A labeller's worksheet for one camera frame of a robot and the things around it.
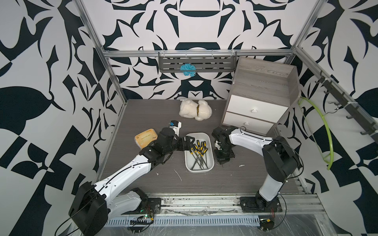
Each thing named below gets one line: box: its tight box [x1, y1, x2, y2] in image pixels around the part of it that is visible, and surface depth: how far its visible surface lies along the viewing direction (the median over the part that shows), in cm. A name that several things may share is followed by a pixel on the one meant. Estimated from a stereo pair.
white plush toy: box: [178, 98, 213, 121], surface depth 106 cm
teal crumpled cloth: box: [179, 63, 197, 78], surface depth 93 cm
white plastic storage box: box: [184, 132, 215, 174], surface depth 92 cm
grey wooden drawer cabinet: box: [221, 57, 301, 139], surface depth 88 cm
